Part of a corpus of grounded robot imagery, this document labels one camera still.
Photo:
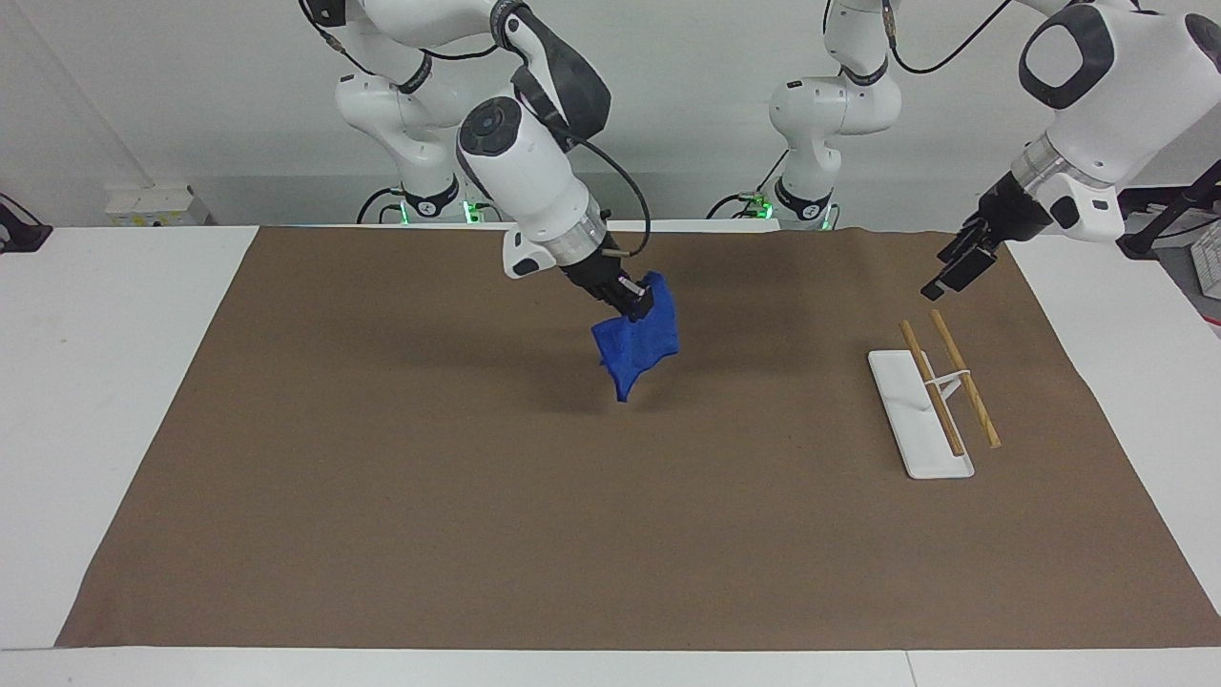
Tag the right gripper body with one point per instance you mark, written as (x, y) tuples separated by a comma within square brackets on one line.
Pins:
[(593, 277)]

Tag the blue towel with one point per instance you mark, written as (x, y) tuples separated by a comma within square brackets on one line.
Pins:
[(641, 348)]

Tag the white rack with wooden rods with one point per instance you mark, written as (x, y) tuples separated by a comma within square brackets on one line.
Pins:
[(920, 420)]

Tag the white keyboard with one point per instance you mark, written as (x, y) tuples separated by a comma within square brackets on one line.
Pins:
[(1210, 262)]

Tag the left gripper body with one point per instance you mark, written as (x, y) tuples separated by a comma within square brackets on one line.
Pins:
[(1013, 215)]

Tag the black stand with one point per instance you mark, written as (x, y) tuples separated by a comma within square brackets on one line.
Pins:
[(1159, 224), (24, 237)]

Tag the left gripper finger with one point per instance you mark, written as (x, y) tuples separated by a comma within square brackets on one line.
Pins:
[(963, 243), (965, 272)]

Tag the white socket box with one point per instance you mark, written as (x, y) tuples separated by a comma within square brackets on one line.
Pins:
[(157, 205)]

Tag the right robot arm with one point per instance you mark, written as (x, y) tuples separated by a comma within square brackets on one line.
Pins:
[(520, 172)]

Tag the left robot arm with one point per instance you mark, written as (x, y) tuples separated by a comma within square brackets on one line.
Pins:
[(1126, 95)]

